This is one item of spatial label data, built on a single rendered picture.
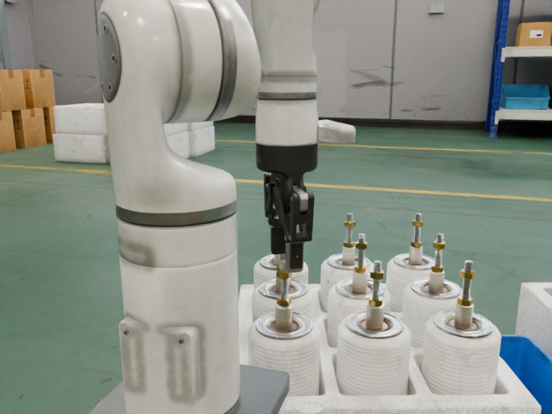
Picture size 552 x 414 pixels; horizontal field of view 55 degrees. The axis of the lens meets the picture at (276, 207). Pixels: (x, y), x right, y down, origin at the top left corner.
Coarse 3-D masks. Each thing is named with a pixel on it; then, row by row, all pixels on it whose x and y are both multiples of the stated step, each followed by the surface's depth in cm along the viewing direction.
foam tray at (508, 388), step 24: (312, 288) 99; (240, 312) 89; (240, 336) 81; (240, 360) 75; (336, 360) 76; (336, 384) 69; (408, 384) 71; (504, 384) 69; (288, 408) 64; (312, 408) 65; (336, 408) 64; (360, 408) 64; (384, 408) 64; (408, 408) 64; (432, 408) 64; (456, 408) 64; (480, 408) 64; (504, 408) 64; (528, 408) 64
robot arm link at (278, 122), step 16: (256, 112) 62; (272, 112) 59; (288, 112) 59; (304, 112) 60; (256, 128) 62; (272, 128) 60; (288, 128) 59; (304, 128) 60; (320, 128) 62; (336, 128) 61; (352, 128) 61; (272, 144) 60; (288, 144) 60; (304, 144) 60
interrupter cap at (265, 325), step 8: (272, 312) 72; (296, 312) 72; (256, 320) 70; (264, 320) 70; (272, 320) 70; (296, 320) 70; (304, 320) 70; (256, 328) 68; (264, 328) 68; (272, 328) 69; (296, 328) 69; (304, 328) 68; (312, 328) 69; (264, 336) 67; (272, 336) 66; (280, 336) 66; (288, 336) 66; (296, 336) 66; (304, 336) 67
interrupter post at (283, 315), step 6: (276, 306) 68; (288, 306) 68; (276, 312) 68; (282, 312) 68; (288, 312) 68; (276, 318) 69; (282, 318) 68; (288, 318) 68; (276, 324) 69; (282, 324) 68; (288, 324) 68
